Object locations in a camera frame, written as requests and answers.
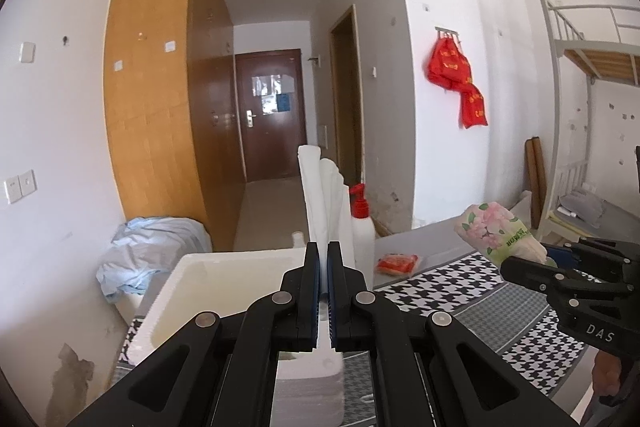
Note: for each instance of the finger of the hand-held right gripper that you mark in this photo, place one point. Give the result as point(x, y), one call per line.
point(530, 272)
point(600, 252)

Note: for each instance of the brown entrance door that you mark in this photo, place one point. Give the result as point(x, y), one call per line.
point(272, 137)

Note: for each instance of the white styrofoam lid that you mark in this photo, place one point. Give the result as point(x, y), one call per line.
point(320, 197)

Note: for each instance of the wooden wardrobe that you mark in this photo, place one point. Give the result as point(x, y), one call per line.
point(155, 82)

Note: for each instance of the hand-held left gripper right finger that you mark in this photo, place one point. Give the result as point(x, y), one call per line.
point(350, 307)

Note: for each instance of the white foam box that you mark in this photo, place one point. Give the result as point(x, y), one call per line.
point(215, 287)

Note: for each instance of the wooden side door frame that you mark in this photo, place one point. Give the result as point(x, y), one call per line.
point(345, 107)

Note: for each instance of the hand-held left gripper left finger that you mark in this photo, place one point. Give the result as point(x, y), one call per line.
point(280, 307)

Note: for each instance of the white metal bunk bed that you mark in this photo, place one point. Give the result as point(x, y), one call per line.
point(555, 82)

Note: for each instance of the blue door notice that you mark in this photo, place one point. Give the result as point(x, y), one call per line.
point(283, 102)

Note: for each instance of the wooden sticks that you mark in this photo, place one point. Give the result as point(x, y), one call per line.
point(534, 177)

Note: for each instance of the small wall shelf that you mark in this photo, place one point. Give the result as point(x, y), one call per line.
point(314, 59)

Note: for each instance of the metal wall hook rack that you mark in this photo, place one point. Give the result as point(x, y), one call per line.
point(447, 33)

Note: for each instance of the grey cloth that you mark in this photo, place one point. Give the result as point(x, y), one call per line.
point(582, 209)

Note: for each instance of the person's right hand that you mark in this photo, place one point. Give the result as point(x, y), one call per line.
point(606, 372)

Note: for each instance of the houndstooth blanket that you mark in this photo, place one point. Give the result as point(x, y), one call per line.
point(480, 312)

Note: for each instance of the orange snack packet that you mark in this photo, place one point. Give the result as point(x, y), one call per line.
point(397, 264)

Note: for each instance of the double wall socket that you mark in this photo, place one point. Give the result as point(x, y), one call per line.
point(20, 187)

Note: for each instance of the red plastic bag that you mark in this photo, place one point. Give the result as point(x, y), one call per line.
point(474, 107)
point(447, 64)

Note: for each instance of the white wall switch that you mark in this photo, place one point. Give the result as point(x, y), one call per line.
point(27, 52)

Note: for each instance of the light blue bedsheet pile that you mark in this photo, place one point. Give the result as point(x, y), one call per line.
point(150, 252)

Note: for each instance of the floral tissue pack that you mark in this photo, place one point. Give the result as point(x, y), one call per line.
point(495, 229)

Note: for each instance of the white lotion bottle red pump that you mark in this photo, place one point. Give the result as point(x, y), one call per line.
point(364, 242)

